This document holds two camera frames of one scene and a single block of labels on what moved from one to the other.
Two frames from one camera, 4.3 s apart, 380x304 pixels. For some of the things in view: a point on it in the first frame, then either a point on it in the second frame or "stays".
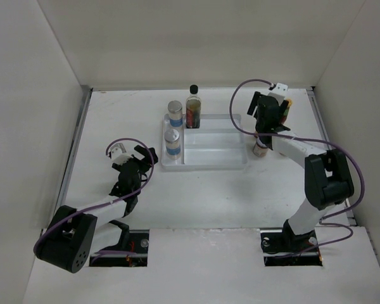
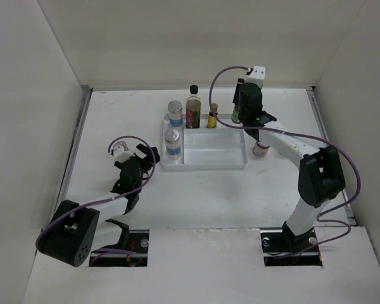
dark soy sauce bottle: x=193 y=108 stays
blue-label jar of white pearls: x=175 y=109 stays
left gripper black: x=144 y=152 stays
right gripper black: x=254 y=103 -> x=237 y=99
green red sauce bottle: x=285 y=116 -> x=235 y=114
